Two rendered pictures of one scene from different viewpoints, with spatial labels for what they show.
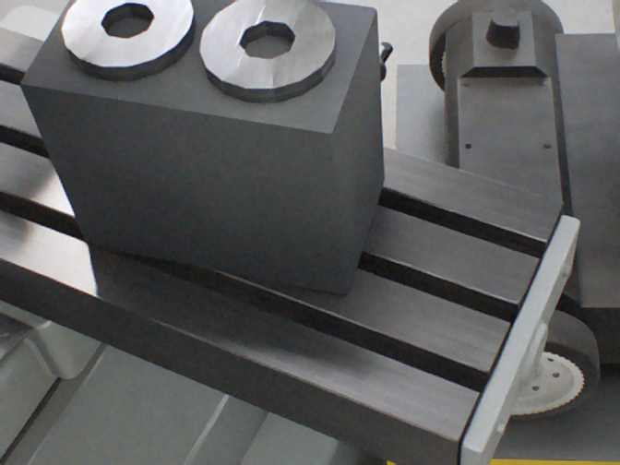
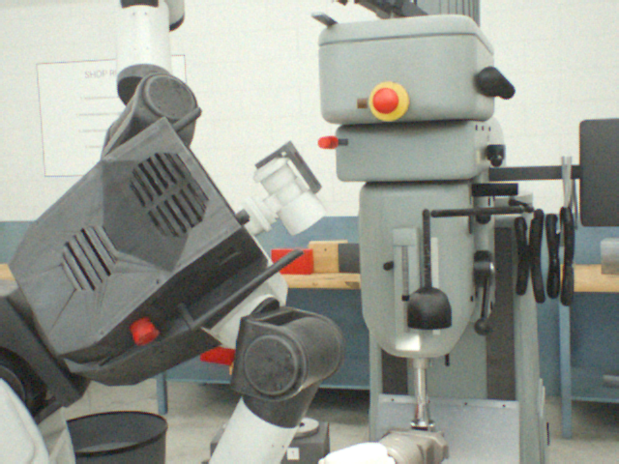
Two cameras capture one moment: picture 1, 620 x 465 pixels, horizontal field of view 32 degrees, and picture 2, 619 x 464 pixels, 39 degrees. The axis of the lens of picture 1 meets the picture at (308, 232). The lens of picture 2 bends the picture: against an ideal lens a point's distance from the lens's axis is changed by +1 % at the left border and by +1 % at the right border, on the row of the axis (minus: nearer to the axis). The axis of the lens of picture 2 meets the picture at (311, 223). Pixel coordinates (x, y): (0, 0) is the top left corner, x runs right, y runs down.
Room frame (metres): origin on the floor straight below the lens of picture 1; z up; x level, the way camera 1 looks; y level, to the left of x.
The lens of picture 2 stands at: (2.17, -0.32, 1.70)
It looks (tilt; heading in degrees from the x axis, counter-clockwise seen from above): 5 degrees down; 164
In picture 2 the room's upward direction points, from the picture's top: 2 degrees counter-clockwise
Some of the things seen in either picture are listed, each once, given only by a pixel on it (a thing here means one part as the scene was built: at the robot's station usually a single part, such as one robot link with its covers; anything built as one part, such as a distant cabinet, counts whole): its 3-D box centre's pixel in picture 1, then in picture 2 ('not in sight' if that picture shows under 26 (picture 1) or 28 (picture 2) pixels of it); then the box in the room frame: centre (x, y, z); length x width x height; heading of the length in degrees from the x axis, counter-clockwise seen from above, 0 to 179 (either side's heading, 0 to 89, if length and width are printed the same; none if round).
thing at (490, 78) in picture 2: not in sight; (497, 85); (0.76, 0.45, 1.79); 0.45 x 0.04 x 0.04; 147
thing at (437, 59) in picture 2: not in sight; (413, 78); (0.69, 0.32, 1.81); 0.47 x 0.26 x 0.16; 147
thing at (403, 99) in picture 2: not in sight; (389, 101); (0.90, 0.18, 1.76); 0.06 x 0.02 x 0.06; 57
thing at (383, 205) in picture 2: not in sight; (418, 264); (0.70, 0.31, 1.47); 0.21 x 0.19 x 0.32; 57
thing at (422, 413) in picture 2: not in sight; (421, 391); (0.70, 0.31, 1.23); 0.03 x 0.03 x 0.11
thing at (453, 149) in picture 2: not in sight; (418, 150); (0.67, 0.33, 1.68); 0.34 x 0.24 x 0.10; 147
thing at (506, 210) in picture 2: not in sight; (482, 211); (0.92, 0.33, 1.58); 0.17 x 0.01 x 0.01; 80
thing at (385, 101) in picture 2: not in sight; (386, 101); (0.92, 0.17, 1.76); 0.04 x 0.03 x 0.04; 57
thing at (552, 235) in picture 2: not in sight; (533, 255); (0.59, 0.62, 1.45); 0.18 x 0.16 x 0.21; 147
